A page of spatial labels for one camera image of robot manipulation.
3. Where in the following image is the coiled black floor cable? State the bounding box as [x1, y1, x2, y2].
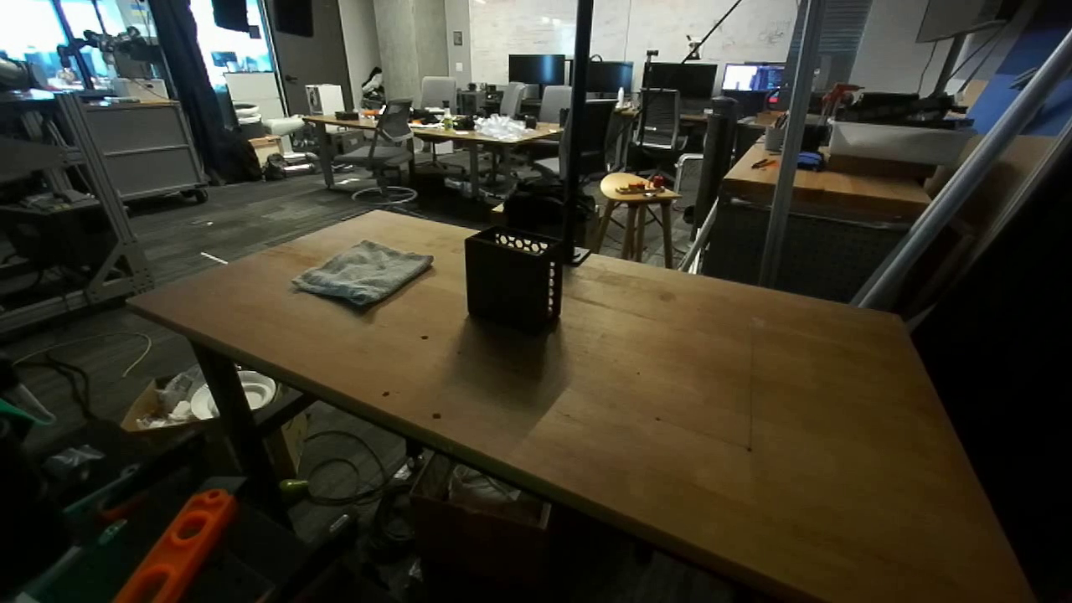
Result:
[292, 426, 392, 509]

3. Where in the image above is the round wooden stool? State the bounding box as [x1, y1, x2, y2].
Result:
[585, 167, 684, 272]

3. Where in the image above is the black mesh office chair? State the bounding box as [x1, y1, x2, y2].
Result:
[358, 97, 424, 212]

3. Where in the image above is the grey office chair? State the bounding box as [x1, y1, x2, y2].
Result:
[632, 82, 688, 158]

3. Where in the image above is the upright aluminium pole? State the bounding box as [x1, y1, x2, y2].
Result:
[758, 0, 828, 286]

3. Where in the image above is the slanted aluminium pole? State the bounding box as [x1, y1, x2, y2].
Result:
[852, 30, 1072, 315]

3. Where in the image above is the wooden top workbench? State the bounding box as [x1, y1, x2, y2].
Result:
[711, 135, 937, 305]

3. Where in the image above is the lit blue screen monitor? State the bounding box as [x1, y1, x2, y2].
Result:
[718, 59, 792, 100]

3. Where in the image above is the white round bowl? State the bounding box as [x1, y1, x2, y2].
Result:
[184, 365, 280, 426]

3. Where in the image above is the brown cardboard box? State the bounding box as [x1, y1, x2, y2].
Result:
[409, 451, 556, 586]

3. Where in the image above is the open cardboard box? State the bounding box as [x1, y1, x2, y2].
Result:
[117, 372, 230, 451]

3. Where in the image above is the dark computer monitor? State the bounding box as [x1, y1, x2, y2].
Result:
[641, 56, 723, 106]
[506, 49, 573, 89]

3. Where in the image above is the grey metal shelf rack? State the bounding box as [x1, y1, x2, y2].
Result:
[0, 89, 157, 343]

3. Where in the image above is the black perforated box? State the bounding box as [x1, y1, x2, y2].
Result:
[461, 225, 566, 335]

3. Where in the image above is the black vertical stand pole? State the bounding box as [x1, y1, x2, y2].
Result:
[556, 0, 599, 272]

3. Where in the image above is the orange plastic holder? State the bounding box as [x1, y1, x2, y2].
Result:
[109, 485, 242, 603]

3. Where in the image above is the black metal table leg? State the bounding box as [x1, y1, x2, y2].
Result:
[184, 338, 294, 520]

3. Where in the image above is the light grey cloth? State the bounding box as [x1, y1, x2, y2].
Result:
[292, 238, 434, 315]

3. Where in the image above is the grey drawer cabinet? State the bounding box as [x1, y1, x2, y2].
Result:
[80, 97, 213, 209]

